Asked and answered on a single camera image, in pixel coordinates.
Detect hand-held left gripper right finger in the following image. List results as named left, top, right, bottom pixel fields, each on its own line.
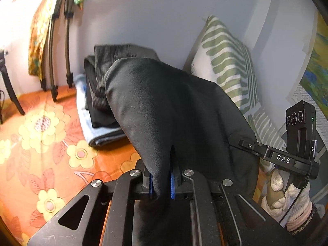
left=169, top=162, right=295, bottom=246

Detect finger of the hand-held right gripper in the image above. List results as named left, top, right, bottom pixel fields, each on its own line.
left=228, top=133, right=270, bottom=157

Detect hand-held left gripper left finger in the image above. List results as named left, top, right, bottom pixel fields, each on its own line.
left=27, top=168, right=155, bottom=246

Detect dark green pants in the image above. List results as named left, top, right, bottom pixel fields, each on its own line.
left=105, top=58, right=260, bottom=246

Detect person's right hand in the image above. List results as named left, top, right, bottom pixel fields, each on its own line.
left=261, top=169, right=313, bottom=222

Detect green striped pillow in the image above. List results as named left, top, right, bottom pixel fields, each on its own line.
left=183, top=15, right=261, bottom=116
left=252, top=107, right=288, bottom=157

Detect framed painting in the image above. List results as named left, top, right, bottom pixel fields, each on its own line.
left=286, top=11, right=328, bottom=144

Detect folded light blue towel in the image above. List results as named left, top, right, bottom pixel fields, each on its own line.
left=75, top=74, right=129, bottom=148

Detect folded black garment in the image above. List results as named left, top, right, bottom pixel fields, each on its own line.
left=84, top=56, right=121, bottom=129

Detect orange floral blanket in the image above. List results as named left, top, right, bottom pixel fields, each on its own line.
left=0, top=84, right=269, bottom=246

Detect black tripod legs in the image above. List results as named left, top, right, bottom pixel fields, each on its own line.
left=0, top=50, right=26, bottom=125

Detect yellow floral cloth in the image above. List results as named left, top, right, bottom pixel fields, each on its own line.
left=28, top=0, right=61, bottom=80

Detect folded grey corduroy pants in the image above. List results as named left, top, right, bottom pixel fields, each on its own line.
left=84, top=44, right=161, bottom=110

